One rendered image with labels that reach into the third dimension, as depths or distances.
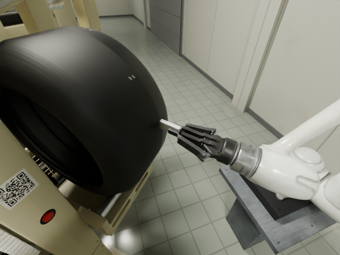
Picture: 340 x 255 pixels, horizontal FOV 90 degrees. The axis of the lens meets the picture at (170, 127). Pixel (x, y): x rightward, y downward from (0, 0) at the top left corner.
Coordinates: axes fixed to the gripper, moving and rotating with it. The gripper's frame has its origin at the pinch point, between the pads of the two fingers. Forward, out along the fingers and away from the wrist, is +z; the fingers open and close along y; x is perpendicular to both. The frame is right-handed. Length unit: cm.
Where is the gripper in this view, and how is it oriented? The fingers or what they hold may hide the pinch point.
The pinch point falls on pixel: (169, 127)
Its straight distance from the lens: 53.4
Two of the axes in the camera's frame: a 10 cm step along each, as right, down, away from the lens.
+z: -9.0, -3.8, 2.2
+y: -4.2, 6.0, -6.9
